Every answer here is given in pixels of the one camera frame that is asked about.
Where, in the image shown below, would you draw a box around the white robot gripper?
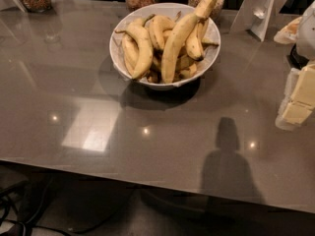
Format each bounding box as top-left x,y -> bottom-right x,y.
274,1 -> 315,131

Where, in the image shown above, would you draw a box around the long central yellow banana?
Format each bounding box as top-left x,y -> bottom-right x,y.
160,11 -> 208,84

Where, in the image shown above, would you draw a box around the right yellow banana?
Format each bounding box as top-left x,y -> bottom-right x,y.
185,20 -> 209,61

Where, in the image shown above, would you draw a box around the small bottom yellow banana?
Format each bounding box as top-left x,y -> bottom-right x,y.
179,64 -> 197,80

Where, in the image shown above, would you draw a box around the white bowl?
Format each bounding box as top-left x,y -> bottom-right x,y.
109,3 -> 221,90

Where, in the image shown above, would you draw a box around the middle curved yellow banana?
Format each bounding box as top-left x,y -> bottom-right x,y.
149,15 -> 175,51

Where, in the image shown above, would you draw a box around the curved yellow banana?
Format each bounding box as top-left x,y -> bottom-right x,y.
115,23 -> 154,80
149,15 -> 175,51

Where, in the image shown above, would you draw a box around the left curved yellow banana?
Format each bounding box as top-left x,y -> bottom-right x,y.
115,23 -> 154,80

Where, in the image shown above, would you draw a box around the far-left yellow banana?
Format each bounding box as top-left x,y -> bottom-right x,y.
122,33 -> 139,75

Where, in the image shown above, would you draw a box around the black device on table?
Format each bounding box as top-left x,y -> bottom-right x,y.
287,45 -> 308,70

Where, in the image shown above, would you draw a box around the white angled stand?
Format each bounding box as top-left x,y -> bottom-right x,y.
229,0 -> 275,41

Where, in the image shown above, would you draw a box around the black cables under table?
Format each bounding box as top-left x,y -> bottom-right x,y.
0,177 -> 132,236

